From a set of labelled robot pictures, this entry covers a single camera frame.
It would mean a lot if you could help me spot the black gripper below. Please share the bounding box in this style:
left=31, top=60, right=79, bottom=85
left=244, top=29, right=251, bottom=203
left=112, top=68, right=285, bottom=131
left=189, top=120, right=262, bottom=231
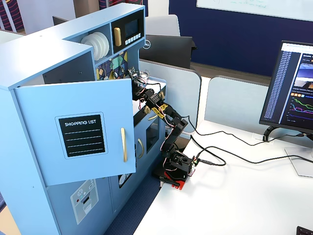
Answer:
left=131, top=75, right=148, bottom=101

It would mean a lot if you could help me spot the steel pot with lid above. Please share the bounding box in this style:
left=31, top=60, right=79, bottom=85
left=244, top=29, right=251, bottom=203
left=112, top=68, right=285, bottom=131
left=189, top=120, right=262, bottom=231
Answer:
left=135, top=70, right=150, bottom=85

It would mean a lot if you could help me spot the grey desk partition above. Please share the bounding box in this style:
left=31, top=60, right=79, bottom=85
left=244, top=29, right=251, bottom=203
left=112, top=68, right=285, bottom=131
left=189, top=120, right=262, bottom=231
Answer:
left=204, top=75, right=272, bottom=128
left=138, top=60, right=202, bottom=134

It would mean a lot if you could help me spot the blue oven door with window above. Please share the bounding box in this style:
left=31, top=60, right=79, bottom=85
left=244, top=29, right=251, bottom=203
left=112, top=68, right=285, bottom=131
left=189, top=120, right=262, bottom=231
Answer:
left=144, top=107, right=165, bottom=162

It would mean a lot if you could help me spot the black Dell monitor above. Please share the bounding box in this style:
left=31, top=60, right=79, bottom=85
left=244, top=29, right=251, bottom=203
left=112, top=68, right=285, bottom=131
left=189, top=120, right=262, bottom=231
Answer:
left=139, top=34, right=198, bottom=71

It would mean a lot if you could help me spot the white toy plate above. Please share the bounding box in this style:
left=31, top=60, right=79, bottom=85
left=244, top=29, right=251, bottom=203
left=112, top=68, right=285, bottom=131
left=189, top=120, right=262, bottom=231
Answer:
left=96, top=32, right=108, bottom=59
left=102, top=33, right=111, bottom=56
left=80, top=33, right=103, bottom=62

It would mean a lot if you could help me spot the grey office chair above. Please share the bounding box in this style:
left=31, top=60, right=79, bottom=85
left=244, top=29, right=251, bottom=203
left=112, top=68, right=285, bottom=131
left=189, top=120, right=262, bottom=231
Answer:
left=144, top=14, right=181, bottom=37

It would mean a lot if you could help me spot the blue wooden toy kitchen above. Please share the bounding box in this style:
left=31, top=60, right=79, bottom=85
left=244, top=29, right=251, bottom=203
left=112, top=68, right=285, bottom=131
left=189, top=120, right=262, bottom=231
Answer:
left=0, top=2, right=168, bottom=235

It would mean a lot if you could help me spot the open blue fridge door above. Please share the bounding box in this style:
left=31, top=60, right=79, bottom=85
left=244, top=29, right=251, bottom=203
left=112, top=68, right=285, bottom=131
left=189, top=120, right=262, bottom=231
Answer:
left=13, top=77, right=137, bottom=187

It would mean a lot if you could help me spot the black monitor showing graphs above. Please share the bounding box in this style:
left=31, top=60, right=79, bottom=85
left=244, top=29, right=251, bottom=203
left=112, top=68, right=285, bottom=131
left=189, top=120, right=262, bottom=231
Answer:
left=259, top=40, right=313, bottom=142

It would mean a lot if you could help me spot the whiteboard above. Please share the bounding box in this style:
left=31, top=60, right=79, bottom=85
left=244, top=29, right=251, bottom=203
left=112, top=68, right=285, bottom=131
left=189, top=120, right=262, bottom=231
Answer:
left=196, top=0, right=313, bottom=22

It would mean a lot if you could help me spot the blue freezer door ice dispenser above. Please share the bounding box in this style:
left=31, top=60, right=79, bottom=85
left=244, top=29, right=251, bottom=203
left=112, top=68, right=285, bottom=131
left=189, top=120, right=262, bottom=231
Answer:
left=46, top=177, right=113, bottom=232

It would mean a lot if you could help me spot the grey monitor stand base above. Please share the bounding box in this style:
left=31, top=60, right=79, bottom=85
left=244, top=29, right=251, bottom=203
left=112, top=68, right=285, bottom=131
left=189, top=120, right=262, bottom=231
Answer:
left=284, top=146, right=313, bottom=178

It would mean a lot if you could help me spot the black keyboard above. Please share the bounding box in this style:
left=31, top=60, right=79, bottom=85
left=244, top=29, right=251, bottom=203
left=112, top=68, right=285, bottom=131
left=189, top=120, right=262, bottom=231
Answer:
left=296, top=225, right=313, bottom=235

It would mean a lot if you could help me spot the red arm base mount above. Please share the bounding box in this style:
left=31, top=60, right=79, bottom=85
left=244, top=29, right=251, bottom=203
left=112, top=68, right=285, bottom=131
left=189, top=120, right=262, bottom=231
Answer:
left=158, top=170, right=190, bottom=190

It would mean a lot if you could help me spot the black cable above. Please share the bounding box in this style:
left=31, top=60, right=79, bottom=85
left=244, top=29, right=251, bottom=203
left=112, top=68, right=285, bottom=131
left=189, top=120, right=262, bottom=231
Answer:
left=190, top=134, right=313, bottom=167
left=185, top=115, right=306, bottom=146

